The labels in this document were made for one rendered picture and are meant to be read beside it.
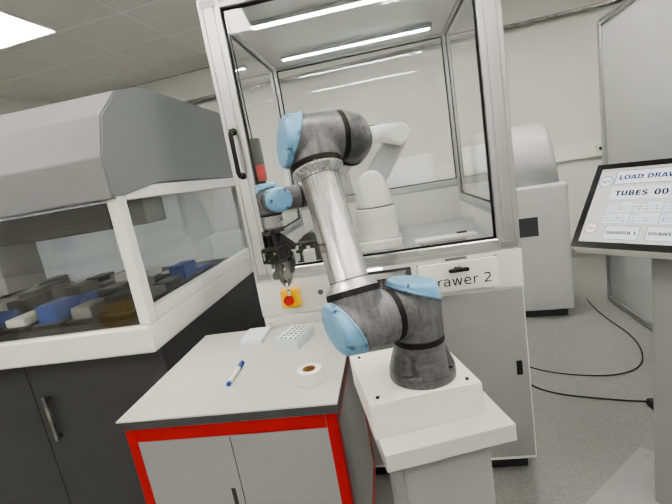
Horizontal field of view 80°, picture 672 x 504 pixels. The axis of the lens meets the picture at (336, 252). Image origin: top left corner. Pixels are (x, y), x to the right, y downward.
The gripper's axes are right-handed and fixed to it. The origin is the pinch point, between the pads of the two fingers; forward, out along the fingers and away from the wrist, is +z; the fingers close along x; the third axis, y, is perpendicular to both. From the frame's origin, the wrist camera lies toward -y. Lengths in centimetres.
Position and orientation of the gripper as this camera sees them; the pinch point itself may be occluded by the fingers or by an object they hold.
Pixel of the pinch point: (287, 281)
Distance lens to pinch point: 143.9
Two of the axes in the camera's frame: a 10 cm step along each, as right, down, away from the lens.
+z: 1.6, 9.7, 1.9
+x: 9.0, -0.7, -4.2
